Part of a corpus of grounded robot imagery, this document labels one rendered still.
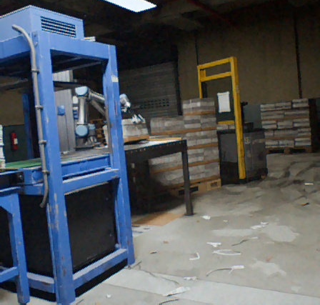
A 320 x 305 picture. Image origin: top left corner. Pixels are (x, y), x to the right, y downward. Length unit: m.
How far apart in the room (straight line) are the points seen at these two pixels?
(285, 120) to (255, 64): 2.56
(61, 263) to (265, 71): 9.50
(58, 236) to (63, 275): 0.22
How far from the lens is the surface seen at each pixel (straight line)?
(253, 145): 5.60
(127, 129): 3.62
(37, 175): 2.19
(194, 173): 4.93
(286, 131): 9.15
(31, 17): 2.36
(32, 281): 2.41
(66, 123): 4.15
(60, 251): 2.15
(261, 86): 10.98
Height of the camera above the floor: 0.98
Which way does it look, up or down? 3 degrees down
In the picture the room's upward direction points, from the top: 5 degrees counter-clockwise
